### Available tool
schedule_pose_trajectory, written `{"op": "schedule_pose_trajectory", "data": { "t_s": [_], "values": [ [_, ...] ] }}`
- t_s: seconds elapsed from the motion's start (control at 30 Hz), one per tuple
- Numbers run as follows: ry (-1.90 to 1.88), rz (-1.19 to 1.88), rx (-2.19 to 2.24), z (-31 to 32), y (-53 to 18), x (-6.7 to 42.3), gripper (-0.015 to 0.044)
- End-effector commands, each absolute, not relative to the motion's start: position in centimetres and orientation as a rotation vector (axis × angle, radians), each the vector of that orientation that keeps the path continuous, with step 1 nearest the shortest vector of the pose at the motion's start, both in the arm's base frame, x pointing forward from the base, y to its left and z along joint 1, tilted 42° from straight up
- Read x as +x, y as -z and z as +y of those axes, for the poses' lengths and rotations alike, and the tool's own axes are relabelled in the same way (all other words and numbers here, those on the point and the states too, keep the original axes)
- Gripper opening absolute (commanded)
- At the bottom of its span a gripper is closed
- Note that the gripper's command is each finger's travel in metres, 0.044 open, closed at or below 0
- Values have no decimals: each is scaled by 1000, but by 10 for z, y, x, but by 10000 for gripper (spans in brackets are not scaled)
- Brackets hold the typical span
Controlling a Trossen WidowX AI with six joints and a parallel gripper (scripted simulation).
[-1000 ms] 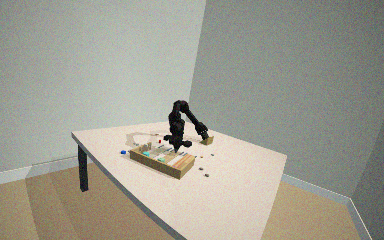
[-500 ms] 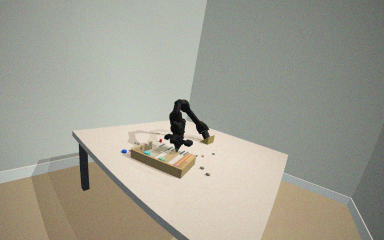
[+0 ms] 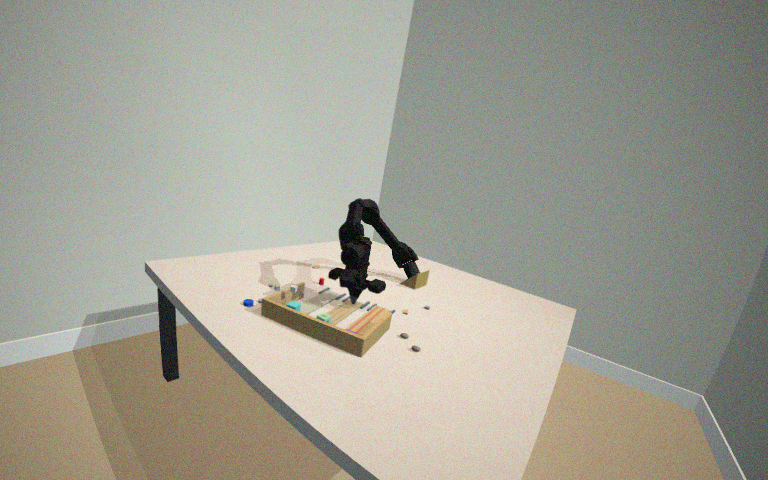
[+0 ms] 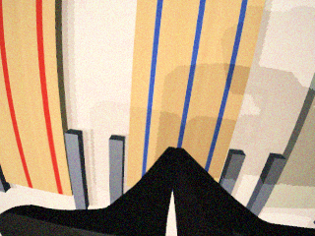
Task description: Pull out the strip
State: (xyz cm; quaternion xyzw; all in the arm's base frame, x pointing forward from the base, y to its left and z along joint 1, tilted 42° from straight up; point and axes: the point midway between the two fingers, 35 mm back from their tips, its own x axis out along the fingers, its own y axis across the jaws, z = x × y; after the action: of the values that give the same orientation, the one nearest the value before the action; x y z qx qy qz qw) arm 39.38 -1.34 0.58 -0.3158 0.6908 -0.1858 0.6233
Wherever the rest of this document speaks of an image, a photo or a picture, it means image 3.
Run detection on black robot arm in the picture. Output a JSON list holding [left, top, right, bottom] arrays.
[[338, 198, 420, 290]]

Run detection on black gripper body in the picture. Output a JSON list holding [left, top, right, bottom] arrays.
[[329, 261, 386, 294]]

